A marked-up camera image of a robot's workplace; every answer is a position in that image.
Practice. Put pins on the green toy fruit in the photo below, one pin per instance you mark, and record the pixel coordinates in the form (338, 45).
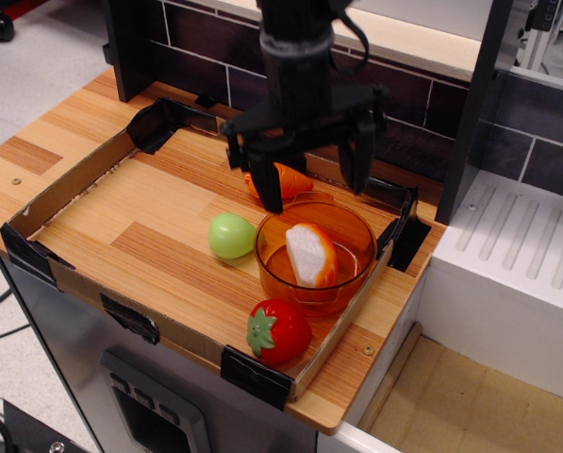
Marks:
(230, 236)

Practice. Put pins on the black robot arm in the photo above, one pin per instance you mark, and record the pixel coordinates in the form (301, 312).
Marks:
(301, 21)

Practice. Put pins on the white toy sink drainboard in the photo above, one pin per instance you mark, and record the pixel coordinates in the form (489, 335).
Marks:
(494, 288)

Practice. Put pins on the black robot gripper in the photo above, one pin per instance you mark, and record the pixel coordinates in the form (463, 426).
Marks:
(303, 109)

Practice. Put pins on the orange toy carrot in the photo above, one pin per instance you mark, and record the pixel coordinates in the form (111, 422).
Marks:
(292, 182)

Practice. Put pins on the cardboard fence with black tape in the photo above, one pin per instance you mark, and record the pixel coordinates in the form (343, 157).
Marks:
(126, 229)

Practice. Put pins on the grey toy oven front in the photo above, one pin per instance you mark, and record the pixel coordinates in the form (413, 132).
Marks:
(157, 419)

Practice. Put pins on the orange transparent plastic pot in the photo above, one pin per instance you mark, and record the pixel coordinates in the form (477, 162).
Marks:
(354, 240)

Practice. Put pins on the red toy strawberry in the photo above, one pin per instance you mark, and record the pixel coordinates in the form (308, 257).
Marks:
(277, 332)

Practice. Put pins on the dark grey vertical post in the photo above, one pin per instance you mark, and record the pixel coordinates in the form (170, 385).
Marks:
(465, 160)

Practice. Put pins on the white and orange toy sushi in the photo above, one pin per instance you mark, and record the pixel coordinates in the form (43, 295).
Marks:
(313, 256)

